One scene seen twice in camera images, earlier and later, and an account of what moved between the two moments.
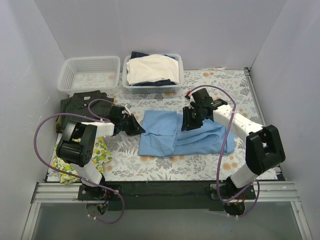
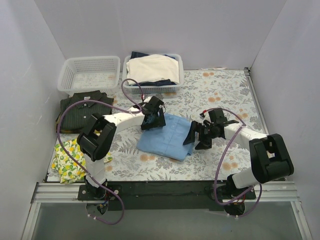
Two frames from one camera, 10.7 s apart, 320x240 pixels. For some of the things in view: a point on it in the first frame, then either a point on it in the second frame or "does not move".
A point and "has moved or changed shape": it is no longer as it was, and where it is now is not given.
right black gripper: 194,114 -> 200,131
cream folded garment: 152,66 does not move
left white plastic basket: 90,73 does not move
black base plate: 167,195 does not move
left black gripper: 130,123 -> 153,119
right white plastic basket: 147,89 does not move
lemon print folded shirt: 101,155 does not move
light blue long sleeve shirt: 161,135 has moved or changed shape
